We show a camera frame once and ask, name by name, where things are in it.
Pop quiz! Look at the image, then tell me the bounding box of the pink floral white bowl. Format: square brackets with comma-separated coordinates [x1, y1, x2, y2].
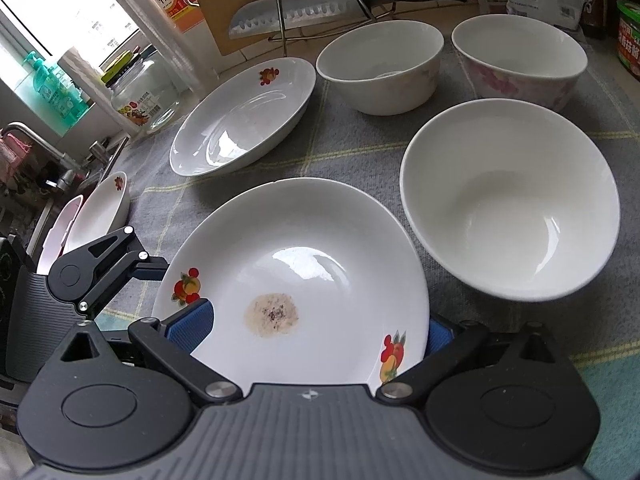
[451, 15, 588, 113]

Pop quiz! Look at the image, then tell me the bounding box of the stainless steel sink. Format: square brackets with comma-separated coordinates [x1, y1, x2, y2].
[0, 132, 132, 281]

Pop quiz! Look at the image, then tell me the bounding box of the glass jar yellow lid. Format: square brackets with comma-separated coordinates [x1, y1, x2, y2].
[100, 52, 182, 135]

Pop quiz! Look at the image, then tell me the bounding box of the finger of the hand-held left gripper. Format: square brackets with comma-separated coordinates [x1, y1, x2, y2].
[77, 226, 168, 313]

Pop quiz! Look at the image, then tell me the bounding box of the kitchen knife with black handle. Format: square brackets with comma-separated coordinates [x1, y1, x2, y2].
[229, 0, 471, 38]

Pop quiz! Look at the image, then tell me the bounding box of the pink dish cloth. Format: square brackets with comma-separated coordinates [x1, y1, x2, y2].
[0, 127, 33, 183]

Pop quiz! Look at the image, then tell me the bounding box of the green pump soap bottle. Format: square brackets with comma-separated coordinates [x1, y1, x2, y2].
[22, 50, 66, 131]

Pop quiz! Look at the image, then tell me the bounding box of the large plain white bowl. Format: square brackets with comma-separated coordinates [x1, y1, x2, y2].
[399, 99, 621, 302]

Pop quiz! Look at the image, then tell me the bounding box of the dark glass bottle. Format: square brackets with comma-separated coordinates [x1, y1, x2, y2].
[582, 0, 608, 41]

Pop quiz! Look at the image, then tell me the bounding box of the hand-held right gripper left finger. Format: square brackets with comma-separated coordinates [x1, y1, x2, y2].
[60, 298, 241, 407]

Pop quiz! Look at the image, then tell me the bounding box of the stained fruit-print white plate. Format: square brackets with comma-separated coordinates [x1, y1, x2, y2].
[151, 177, 431, 398]

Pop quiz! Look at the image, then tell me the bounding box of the white pink dish in sink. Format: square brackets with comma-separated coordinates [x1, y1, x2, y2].
[37, 195, 83, 276]

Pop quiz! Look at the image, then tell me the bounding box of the steel sink faucet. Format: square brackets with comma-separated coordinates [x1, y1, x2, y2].
[0, 121, 86, 196]

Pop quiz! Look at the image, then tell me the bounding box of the green-lidded jar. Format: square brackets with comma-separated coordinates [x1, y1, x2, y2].
[614, 0, 640, 81]

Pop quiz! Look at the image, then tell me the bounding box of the grey checkered cloth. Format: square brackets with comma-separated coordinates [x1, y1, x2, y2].
[75, 25, 640, 461]

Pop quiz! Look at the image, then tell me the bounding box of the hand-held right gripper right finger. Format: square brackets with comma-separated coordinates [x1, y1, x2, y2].
[376, 317, 568, 403]

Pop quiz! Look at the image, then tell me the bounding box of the white plastic bag roll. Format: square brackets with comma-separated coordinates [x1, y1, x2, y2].
[57, 45, 131, 138]

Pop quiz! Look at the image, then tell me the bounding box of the metal wire rack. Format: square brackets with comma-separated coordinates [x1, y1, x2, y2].
[270, 0, 398, 58]

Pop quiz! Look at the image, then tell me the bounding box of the green detergent bottle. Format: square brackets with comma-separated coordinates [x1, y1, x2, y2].
[55, 77, 96, 136]

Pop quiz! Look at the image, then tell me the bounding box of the small white bowl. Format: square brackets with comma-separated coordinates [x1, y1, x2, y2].
[316, 20, 445, 115]

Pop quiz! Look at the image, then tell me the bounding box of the clear plastic wrap roll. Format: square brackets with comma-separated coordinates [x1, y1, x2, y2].
[95, 0, 201, 93]

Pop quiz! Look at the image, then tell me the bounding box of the steel sink soap dispenser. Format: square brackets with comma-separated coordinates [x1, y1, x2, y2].
[89, 137, 118, 171]

